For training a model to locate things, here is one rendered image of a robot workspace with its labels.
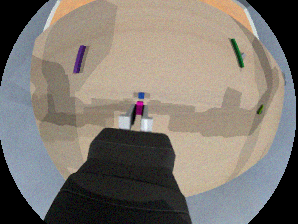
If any purple rod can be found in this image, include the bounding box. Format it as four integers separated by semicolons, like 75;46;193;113
73;45;86;73

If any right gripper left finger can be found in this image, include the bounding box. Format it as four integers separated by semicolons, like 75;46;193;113
118;104;137;131

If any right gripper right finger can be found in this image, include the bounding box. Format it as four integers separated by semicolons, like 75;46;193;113
141;105;153;132

